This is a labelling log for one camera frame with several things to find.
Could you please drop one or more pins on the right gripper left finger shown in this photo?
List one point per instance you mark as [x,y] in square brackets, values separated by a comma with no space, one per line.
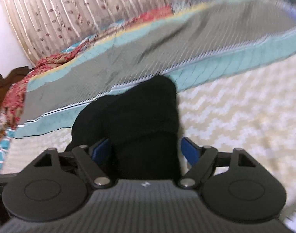
[87,163]

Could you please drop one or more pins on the teal lattice pillow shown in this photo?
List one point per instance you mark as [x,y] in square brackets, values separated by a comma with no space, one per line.
[4,146]

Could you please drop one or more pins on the floral beige curtain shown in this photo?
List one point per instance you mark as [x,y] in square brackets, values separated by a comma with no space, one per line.
[45,27]

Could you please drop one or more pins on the black pants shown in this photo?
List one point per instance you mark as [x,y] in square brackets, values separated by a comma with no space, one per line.
[142,128]

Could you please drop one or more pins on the carved wooden headboard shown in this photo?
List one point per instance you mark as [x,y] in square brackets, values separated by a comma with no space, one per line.
[14,76]

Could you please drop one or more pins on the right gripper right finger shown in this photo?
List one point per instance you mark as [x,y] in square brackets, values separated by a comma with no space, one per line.
[203,160]

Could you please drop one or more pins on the striped patterned bedsheet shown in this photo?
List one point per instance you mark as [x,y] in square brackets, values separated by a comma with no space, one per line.
[245,99]

